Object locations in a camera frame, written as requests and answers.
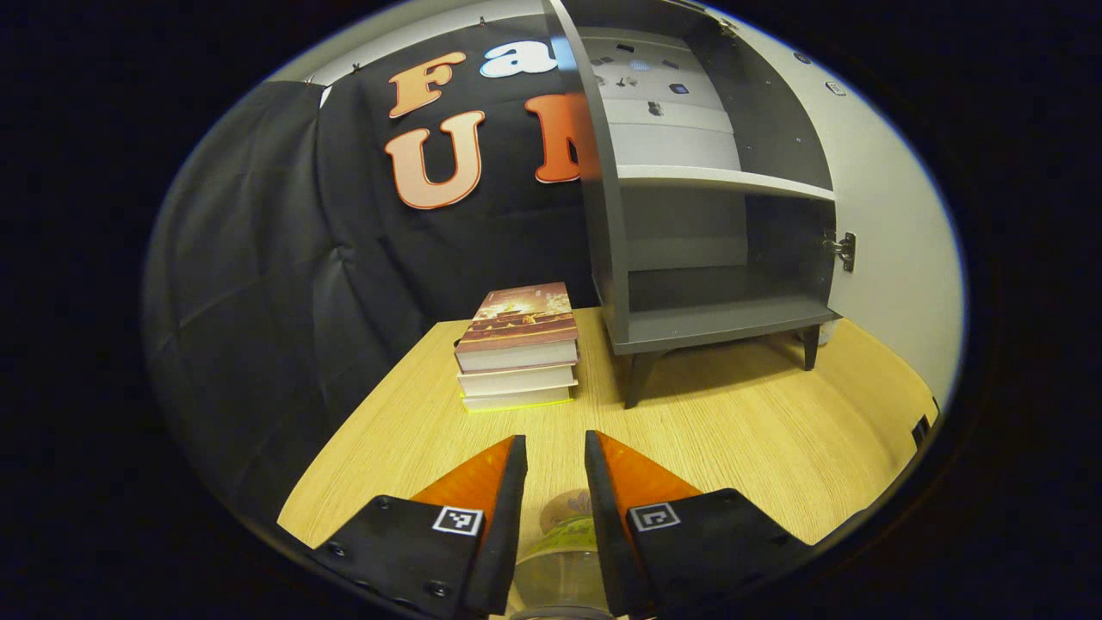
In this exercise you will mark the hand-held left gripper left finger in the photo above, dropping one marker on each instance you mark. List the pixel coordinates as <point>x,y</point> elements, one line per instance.
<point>508,525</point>

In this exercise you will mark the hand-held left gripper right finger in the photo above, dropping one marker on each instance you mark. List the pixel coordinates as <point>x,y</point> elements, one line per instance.
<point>603,525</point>

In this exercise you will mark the green label bottle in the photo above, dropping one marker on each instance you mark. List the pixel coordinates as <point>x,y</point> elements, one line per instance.
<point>560,573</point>

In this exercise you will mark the grey cabinet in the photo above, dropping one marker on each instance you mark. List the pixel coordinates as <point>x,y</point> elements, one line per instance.
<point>603,215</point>

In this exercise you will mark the beige cabinet door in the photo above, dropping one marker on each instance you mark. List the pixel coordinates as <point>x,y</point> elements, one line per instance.
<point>887,215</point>

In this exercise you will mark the white cabinet shelf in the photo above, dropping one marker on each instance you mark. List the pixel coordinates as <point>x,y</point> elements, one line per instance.
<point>689,176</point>

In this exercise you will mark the metal door hinge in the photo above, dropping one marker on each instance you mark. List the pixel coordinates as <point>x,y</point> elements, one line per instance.
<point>845,251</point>

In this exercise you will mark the plain white edged book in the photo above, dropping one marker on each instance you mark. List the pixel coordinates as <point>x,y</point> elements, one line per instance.
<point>516,381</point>

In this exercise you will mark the red cover book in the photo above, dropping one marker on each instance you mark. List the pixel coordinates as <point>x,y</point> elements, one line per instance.
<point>525,314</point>

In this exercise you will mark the black backdrop cloth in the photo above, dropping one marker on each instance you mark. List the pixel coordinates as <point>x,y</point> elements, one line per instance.
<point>258,258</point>

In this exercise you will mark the black table edge bracket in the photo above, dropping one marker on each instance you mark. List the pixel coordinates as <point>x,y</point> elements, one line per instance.
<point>920,429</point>

